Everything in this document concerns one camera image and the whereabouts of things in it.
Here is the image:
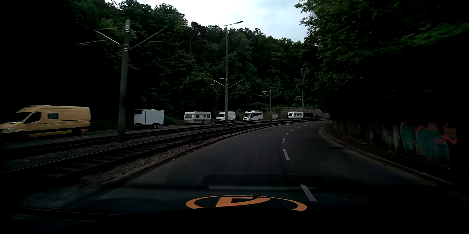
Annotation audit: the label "wood of green trees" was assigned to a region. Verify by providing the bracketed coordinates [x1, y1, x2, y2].
[0, 0, 319, 125]

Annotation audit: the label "tram track with gravel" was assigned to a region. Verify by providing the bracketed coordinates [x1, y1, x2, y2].
[0, 118, 323, 209]

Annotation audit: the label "row of overhanging trees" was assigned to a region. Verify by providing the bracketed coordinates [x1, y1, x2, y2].
[295, 0, 469, 128]

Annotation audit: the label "white box trailer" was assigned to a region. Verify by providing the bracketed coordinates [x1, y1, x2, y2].
[133, 109, 165, 129]

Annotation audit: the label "grey retaining wall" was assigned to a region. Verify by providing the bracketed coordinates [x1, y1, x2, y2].
[262, 107, 325, 119]

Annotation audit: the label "white van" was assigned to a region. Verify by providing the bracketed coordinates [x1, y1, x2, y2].
[215, 111, 236, 123]

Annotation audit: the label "grey asphalt road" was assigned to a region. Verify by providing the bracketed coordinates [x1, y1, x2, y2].
[62, 120, 455, 213]

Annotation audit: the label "tall lamp post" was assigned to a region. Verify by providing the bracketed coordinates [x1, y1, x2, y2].
[216, 21, 244, 128]

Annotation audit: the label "road markings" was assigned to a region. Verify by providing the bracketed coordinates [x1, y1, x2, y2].
[280, 123, 318, 202]

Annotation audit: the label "grey catenary pole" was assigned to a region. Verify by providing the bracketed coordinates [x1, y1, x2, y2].
[77, 19, 169, 144]
[257, 88, 282, 122]

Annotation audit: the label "white caravan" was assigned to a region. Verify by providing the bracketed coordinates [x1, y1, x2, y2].
[183, 111, 212, 125]

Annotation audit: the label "road beyond tram track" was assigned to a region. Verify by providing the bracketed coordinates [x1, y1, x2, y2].
[0, 118, 319, 150]

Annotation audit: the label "graffiti concrete wall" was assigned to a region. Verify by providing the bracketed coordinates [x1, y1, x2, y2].
[331, 118, 466, 167]

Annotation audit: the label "yellow van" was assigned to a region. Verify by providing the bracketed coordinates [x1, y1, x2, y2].
[0, 105, 91, 140]

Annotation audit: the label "narrow dark pavement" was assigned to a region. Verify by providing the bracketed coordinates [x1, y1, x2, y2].
[320, 124, 458, 187]

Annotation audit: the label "car's own bonnet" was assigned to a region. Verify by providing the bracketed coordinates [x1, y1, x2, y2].
[7, 184, 466, 233]

